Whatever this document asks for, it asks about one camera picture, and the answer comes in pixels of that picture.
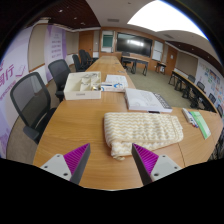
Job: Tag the group of dark chairs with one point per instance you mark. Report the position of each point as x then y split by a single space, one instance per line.
201 86

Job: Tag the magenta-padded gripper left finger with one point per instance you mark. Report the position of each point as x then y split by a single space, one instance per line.
75 160

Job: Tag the black mesh office chair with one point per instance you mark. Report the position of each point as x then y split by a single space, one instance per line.
59 73
30 100

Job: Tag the small wooden side desk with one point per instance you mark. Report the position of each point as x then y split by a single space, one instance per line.
161 64

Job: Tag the bright ceiling light panel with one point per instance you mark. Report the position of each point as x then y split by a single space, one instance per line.
163 18

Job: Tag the green booklet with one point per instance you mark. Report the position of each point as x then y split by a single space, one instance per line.
202 125

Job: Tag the dark phone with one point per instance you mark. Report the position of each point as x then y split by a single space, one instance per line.
154 112

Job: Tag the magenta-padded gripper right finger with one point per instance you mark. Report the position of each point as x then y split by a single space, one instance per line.
148 160

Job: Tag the large black wall screen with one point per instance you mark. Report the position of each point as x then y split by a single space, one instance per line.
134 44

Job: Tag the purple and white banner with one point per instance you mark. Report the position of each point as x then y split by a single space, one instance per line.
55 46

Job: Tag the dark-legged wooden desk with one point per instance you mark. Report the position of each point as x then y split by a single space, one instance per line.
135 60

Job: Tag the white paper sheet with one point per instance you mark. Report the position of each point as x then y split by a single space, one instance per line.
117 79

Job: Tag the green wall board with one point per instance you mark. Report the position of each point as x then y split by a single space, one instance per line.
107 40

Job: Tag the row of black chairs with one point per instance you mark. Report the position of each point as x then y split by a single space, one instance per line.
81 60

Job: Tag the white compartment box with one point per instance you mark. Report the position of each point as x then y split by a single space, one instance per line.
81 93

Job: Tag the brown wooden door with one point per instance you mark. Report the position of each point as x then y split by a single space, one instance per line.
86 43
171 60

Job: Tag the white whiteboard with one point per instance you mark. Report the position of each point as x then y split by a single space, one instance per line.
157 50

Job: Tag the cream zigzag striped towel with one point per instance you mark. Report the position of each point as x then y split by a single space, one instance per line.
143 128

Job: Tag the large white book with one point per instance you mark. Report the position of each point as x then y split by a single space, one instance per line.
143 100

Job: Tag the long curved wooden table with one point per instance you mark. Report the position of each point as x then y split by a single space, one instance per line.
190 83

